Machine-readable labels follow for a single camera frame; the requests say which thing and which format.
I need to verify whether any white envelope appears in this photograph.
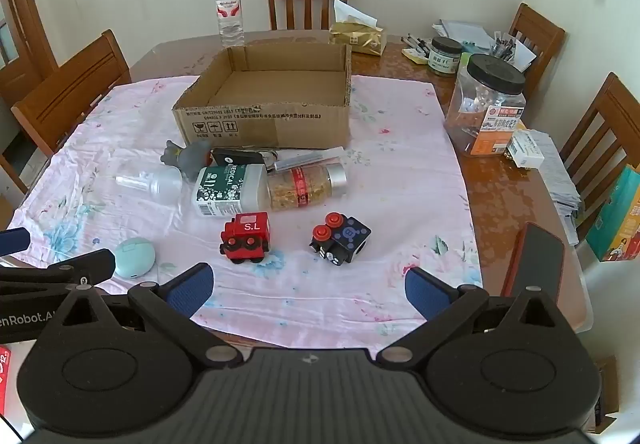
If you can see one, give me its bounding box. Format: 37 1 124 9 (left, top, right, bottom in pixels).
500 37 537 72

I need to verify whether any brown cardboard box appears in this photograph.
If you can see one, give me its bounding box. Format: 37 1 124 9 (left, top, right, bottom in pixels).
171 42 353 150

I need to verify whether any gold tissue box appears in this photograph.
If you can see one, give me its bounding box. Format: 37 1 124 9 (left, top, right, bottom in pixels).
328 0 388 56

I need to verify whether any red smartphone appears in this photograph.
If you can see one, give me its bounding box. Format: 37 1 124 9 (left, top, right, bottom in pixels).
500 221 566 300

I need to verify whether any white green label bottle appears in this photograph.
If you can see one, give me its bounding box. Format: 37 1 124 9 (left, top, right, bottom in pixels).
192 163 269 218

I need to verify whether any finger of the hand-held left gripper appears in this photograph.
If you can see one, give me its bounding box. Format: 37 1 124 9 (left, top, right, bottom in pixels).
0 249 117 296
0 227 30 256

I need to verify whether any stack of white papers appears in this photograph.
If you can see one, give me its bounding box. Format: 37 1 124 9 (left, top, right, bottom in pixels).
432 19 493 50

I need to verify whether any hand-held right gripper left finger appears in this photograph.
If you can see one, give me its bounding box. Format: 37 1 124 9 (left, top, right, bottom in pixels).
47 263 246 370

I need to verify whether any large black lid plastic jar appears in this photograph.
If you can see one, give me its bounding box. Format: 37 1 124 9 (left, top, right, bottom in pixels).
444 53 527 157

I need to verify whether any clear plastic water bottle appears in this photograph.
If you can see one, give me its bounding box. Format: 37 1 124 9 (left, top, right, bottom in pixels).
215 0 246 48

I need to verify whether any red packet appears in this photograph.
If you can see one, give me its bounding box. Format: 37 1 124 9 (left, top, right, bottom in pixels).
0 344 13 417

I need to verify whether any pen holder with pens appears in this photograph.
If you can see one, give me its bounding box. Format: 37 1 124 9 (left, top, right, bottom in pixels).
490 30 518 62

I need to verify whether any grey animal toy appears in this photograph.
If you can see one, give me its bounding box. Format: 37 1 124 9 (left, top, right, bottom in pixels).
160 140 213 182

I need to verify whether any colourful printed box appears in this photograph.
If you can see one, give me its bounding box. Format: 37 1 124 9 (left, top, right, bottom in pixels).
585 164 640 262

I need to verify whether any small cardboard box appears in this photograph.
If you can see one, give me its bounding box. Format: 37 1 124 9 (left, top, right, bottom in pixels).
592 354 621 432

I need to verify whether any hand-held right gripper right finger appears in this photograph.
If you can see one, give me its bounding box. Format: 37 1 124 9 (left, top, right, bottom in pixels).
375 267 573 370

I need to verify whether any wooden door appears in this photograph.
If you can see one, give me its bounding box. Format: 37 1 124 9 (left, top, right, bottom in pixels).
0 0 60 108

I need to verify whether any silver tube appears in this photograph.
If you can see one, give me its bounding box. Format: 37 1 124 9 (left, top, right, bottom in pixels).
274 147 346 171

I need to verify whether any pile of paper slips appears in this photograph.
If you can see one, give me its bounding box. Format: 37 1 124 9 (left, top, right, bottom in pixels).
525 129 583 245

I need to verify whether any clear plastic tub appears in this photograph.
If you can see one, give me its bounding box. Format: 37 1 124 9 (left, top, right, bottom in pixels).
560 244 594 336

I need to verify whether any black toy train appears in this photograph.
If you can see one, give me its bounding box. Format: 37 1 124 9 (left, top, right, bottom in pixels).
308 211 372 267

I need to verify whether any small black lid jar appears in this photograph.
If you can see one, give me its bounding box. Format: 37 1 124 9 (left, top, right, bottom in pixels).
428 37 463 76

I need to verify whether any pink floral tablecloth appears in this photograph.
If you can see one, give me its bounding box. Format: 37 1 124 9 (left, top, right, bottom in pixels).
15 74 483 355

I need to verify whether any red toy train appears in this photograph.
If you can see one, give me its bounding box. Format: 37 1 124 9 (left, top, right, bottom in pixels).
220 211 273 265

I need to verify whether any mint round case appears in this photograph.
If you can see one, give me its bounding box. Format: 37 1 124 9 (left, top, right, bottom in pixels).
114 237 157 280

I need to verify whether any black key fob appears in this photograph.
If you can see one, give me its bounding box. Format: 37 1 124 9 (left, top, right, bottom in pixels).
210 147 263 167

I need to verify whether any white medicine box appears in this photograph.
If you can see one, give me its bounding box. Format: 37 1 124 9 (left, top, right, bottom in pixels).
506 131 546 170

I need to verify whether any glass jar with red label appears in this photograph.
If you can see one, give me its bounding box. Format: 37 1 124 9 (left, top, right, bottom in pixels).
267 163 348 212

